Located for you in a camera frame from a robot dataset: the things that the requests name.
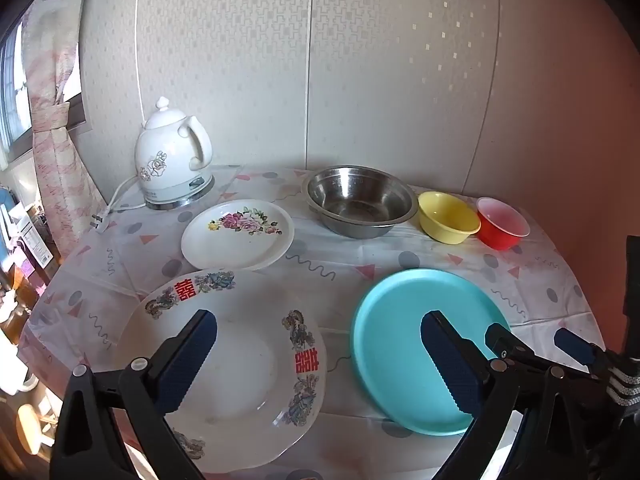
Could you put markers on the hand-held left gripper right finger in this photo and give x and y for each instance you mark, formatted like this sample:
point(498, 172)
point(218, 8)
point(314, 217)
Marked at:
point(450, 375)

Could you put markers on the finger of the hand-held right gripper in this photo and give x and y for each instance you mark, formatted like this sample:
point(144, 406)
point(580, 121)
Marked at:
point(497, 337)
point(575, 347)

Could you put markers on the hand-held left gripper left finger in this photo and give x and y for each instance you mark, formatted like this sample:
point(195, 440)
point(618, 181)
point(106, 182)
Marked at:
point(190, 360)

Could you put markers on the white dragon plate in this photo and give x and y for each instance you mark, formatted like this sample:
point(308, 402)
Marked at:
point(240, 360)

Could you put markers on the teal plastic plate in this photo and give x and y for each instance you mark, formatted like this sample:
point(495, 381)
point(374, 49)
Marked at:
point(395, 320)

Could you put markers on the red plastic bowl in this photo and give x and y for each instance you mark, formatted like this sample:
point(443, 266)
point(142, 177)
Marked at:
point(500, 235)

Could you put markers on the white rose plate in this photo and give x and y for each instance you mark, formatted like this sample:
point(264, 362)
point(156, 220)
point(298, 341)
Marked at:
point(225, 250)

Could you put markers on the yellow plastic bowl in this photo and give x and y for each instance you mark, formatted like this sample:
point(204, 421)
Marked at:
point(450, 225)

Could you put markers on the stainless steel bowl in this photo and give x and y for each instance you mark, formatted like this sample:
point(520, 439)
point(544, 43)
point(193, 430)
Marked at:
point(350, 195)

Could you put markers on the chrome kettle base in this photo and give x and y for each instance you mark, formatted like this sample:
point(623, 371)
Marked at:
point(192, 201)

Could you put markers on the patterned plastic tablecloth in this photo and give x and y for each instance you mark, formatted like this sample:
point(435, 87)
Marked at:
point(325, 250)

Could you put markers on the white floral electric kettle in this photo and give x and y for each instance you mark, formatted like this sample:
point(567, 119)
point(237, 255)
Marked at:
point(165, 170)

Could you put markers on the white paper box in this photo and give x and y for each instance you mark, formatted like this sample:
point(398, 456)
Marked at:
point(35, 240)

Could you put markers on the pink patterned curtain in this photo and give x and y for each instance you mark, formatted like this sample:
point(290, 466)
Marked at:
point(55, 160)

